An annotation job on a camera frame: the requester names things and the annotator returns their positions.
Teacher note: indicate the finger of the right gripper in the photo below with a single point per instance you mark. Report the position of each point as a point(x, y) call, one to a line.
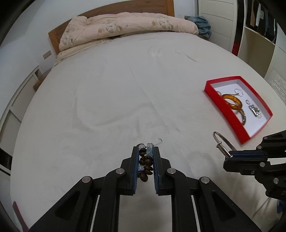
point(246, 154)
point(245, 166)

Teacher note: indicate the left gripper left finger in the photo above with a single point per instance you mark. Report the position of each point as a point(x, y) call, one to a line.
point(92, 204)

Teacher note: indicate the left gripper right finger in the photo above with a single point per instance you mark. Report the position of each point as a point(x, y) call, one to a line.
point(197, 204)

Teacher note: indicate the plain silver bangle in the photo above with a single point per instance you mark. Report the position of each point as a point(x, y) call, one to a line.
point(223, 144)

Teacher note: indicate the silver wrist watch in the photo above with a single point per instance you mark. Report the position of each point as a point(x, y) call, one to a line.
point(256, 111)

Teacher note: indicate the dark brown bangle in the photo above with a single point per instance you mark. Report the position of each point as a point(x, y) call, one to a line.
point(243, 116)

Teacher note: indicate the amber resin bangle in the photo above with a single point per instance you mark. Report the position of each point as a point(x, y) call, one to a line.
point(232, 101)

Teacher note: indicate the red shallow box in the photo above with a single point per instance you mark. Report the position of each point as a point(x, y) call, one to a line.
point(243, 108)

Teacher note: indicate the grey bed sheet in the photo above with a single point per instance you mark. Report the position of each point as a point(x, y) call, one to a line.
point(95, 106)

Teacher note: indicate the open white shelf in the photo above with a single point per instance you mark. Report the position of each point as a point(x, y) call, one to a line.
point(265, 56)

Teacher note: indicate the white low cabinet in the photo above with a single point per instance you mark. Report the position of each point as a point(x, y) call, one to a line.
point(13, 116)

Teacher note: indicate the blue crumpled cloth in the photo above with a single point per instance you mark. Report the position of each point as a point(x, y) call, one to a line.
point(204, 28)

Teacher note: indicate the wooden nightstand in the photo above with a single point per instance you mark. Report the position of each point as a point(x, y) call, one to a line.
point(40, 80)

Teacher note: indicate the white wardrobe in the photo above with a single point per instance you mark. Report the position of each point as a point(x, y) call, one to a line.
point(222, 17)

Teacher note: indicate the beige floral duvet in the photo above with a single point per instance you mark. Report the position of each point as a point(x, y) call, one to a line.
point(83, 33)

